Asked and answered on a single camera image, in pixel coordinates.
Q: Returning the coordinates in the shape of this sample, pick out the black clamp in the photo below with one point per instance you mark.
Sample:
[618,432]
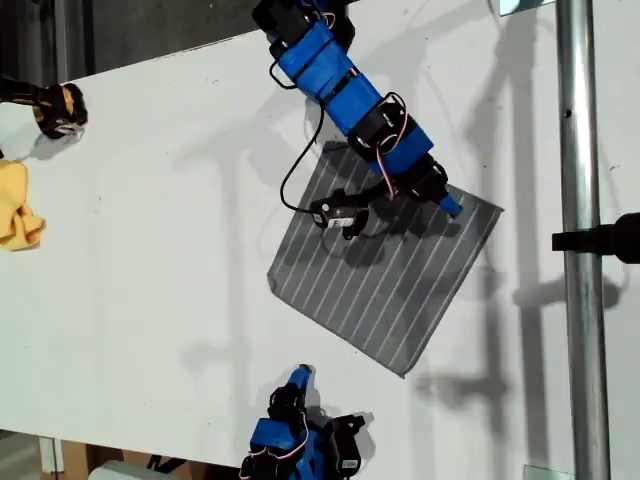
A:
[615,240]

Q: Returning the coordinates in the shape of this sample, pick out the grey striped towel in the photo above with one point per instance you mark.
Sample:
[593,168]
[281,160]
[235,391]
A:
[370,300]

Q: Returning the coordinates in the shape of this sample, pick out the short black camera stalk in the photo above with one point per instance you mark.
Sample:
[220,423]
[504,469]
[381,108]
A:
[377,192]

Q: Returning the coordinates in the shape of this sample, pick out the steel post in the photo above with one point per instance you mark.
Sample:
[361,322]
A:
[580,150]

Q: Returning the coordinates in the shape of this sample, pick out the yellow cloth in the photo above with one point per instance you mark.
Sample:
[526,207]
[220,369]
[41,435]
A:
[15,200]

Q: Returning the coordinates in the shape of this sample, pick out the black yellow power tool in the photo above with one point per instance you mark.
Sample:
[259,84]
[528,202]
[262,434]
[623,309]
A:
[55,107]

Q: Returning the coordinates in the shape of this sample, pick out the black camera box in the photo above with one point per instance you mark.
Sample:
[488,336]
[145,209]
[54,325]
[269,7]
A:
[335,215]
[347,450]

